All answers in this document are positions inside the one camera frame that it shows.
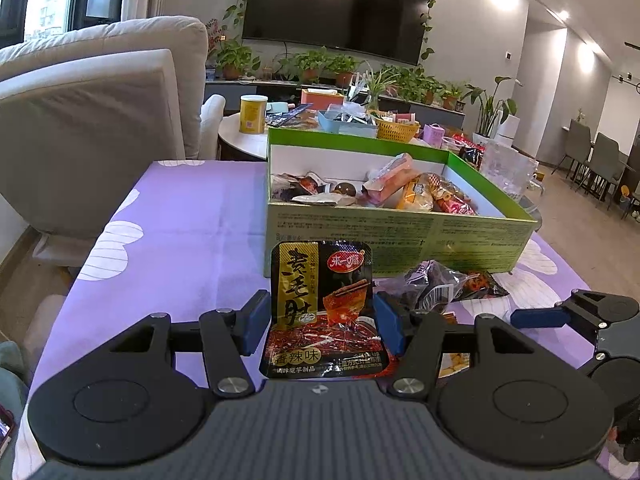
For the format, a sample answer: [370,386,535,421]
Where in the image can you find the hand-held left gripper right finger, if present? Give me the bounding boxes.
[374,291,538,401]

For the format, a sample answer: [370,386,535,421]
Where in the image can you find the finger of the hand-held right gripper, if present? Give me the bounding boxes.
[510,290,607,331]

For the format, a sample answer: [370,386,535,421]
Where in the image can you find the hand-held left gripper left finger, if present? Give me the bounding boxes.
[107,290,271,399]

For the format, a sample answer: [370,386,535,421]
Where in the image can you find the black and gold snack packet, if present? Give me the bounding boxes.
[259,240,396,380]

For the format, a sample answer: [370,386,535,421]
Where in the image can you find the green cardboard box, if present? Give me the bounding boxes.
[264,127,540,279]

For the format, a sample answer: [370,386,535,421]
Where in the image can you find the loose snack packets on table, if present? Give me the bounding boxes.
[387,260,469,312]

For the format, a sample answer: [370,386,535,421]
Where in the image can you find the red and black crinkled packet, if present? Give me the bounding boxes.
[452,271,510,302]

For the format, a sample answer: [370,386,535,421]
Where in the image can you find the orange snack packet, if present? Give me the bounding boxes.
[439,312,474,377]

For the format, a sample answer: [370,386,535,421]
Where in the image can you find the purple floral tablecloth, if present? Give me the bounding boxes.
[10,160,640,480]

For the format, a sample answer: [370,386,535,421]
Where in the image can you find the pale yellow snack packet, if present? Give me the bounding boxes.
[395,175,435,211]

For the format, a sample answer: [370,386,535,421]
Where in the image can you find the dark snack packet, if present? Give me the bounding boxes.
[270,174,302,202]

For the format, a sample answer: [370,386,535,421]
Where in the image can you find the long beige stick packet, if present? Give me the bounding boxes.
[291,191,358,207]

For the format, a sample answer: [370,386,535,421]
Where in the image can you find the pink snack packet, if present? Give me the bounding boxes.
[362,154,416,206]

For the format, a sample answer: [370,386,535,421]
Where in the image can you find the red and black snack packet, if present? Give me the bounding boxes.
[300,172,334,196]

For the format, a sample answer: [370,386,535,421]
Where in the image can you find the clear plastic container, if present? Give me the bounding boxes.
[482,140,547,212]

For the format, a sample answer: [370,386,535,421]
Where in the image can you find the grey dining chair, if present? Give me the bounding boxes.
[620,135,640,222]
[582,132,627,202]
[552,119,594,182]

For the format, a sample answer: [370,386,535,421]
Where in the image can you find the white round coffee table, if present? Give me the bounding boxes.
[217,107,451,162]

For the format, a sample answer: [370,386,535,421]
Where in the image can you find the red packets on side table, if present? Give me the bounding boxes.
[440,132,487,169]

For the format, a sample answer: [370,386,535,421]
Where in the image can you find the white air purifier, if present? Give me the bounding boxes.
[497,115,521,142]

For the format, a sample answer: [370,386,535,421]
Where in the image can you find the yellow plastic basket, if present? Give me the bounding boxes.
[375,119,421,142]

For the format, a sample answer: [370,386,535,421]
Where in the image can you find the blue-grey plastic tray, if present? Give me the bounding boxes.
[317,110,379,139]

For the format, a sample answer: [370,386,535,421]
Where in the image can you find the yellow can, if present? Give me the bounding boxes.
[240,94,269,135]

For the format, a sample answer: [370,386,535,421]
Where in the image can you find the tall broad-leaf plant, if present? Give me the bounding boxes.
[462,76,519,137]

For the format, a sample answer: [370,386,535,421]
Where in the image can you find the grey television cabinet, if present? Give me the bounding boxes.
[204,77,467,127]

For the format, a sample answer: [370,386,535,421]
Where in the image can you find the orange tissue box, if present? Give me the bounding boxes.
[300,88,346,111]

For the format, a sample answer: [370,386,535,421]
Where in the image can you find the small potted plant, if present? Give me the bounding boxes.
[440,82,467,111]

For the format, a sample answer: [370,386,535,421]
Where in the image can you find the spider plant in vase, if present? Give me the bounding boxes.
[357,62,402,112]

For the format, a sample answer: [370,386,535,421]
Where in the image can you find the dense green potted plant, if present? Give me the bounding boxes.
[395,67,444,107]

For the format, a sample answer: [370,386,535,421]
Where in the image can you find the dark green clothing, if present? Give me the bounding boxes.
[0,340,32,457]

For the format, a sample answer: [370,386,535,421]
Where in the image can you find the bushy potted plant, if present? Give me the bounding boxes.
[215,40,261,81]

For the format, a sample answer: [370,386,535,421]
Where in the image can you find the beige sofa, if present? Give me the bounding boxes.
[0,16,227,267]

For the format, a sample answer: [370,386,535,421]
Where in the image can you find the wide leafy potted plant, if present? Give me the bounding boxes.
[279,47,362,87]

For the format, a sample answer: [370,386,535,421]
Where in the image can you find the red berry bouquet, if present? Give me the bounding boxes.
[205,19,227,62]

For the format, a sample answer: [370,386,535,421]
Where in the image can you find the wall-mounted black television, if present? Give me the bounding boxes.
[241,0,435,67]

